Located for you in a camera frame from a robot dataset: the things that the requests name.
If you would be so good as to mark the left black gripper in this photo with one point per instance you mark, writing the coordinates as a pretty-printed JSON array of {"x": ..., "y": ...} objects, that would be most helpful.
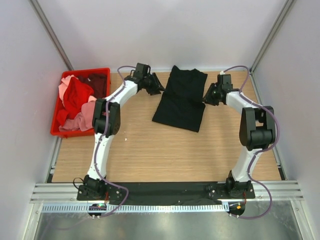
[{"x": 157, "y": 87}]

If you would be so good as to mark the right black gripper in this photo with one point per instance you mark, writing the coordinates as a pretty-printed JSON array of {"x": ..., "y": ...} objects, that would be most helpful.
[{"x": 207, "y": 98}]

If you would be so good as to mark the black t shirt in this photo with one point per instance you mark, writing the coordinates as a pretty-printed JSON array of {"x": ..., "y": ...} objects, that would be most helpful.
[{"x": 181, "y": 105}]

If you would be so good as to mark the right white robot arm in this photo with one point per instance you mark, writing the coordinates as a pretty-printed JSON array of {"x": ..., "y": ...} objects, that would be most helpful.
[{"x": 257, "y": 132}]

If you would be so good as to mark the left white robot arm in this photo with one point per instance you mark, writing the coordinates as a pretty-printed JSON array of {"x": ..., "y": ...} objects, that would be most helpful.
[{"x": 106, "y": 123}]

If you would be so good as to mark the dark maroon t shirt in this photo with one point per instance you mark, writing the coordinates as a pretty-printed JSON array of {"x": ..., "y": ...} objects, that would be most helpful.
[{"x": 98, "y": 82}]

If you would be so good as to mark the red t shirt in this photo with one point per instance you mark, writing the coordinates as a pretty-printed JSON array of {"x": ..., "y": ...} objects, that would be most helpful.
[{"x": 72, "y": 95}]

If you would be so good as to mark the pink t shirt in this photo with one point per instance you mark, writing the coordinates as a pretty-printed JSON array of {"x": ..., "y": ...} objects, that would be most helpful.
[{"x": 83, "y": 120}]

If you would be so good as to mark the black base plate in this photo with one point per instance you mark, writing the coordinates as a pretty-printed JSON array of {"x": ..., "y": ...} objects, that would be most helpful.
[{"x": 177, "y": 193}]

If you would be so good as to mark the right aluminium corner post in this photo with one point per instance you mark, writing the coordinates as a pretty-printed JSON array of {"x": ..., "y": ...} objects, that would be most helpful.
[{"x": 280, "y": 19}]

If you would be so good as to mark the aluminium corner post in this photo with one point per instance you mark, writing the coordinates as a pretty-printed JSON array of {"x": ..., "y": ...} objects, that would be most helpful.
[
  {"x": 280, "y": 19},
  {"x": 51, "y": 33}
]

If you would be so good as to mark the aluminium frame rail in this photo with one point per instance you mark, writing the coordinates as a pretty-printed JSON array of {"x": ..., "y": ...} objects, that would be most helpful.
[{"x": 268, "y": 190}]

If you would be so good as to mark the slotted cable duct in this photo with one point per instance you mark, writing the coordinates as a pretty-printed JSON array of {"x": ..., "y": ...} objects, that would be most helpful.
[{"x": 98, "y": 208}]

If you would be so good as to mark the left aluminium corner post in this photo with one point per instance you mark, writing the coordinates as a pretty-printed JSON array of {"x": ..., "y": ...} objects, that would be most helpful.
[{"x": 51, "y": 33}]

